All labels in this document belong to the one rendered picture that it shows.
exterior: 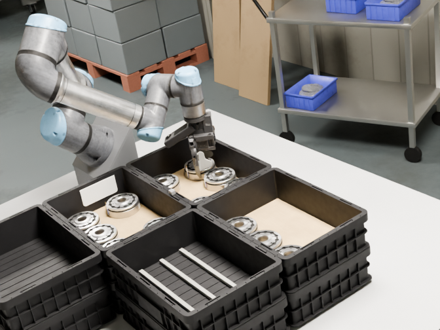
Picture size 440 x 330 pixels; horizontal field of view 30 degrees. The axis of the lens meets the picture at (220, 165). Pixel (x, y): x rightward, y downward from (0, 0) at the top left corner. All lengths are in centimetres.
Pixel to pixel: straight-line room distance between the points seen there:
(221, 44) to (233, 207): 316
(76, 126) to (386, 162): 203
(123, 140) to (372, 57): 262
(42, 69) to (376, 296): 113
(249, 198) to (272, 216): 9
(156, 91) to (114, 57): 319
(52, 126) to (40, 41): 43
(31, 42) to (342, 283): 111
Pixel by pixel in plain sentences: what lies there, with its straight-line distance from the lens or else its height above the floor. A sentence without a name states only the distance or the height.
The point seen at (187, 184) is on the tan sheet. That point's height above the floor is 83.
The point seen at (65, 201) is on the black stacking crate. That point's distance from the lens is 258.
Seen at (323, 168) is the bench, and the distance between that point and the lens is 291.
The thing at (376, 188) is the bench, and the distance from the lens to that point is 276.
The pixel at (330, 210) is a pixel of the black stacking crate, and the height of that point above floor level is 88.
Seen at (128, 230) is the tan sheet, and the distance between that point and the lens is 249.
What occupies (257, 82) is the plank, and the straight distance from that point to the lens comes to 518.
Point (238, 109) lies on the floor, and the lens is 516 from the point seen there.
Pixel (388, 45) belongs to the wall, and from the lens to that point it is 504.
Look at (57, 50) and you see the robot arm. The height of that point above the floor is 136.
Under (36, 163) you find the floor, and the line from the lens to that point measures 502.
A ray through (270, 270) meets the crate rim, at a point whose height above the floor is 93.
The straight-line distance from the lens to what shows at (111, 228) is 246.
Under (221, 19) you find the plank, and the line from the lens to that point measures 545.
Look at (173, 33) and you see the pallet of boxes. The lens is 582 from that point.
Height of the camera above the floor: 211
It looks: 28 degrees down
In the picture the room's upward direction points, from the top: 10 degrees counter-clockwise
